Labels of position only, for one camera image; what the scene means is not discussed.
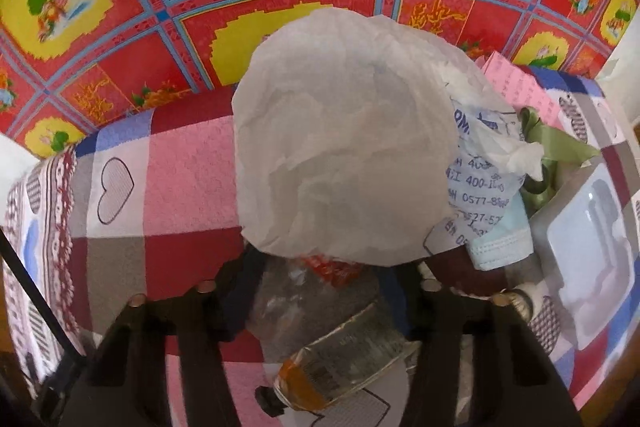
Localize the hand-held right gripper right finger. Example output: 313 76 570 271
392 262 586 427

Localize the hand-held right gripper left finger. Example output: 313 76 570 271
60 244 268 427

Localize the clear plastic bottle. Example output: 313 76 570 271
247 254 423 413

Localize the white plastic tray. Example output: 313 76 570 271
530 159 640 350

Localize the light blue face mask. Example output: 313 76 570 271
467 197 533 272

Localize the checkered heart tablecloth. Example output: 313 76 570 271
2 64 640 427

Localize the white bag with blue print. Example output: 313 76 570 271
425 72 531 258

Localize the white tissue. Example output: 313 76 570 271
470 117 546 182

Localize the white plastic bag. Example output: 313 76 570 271
232 7 488 270

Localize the green ribbon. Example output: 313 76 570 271
517 107 601 212

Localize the pink paper sheet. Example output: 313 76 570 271
475 52 558 120

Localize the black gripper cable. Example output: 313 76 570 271
0 227 91 358

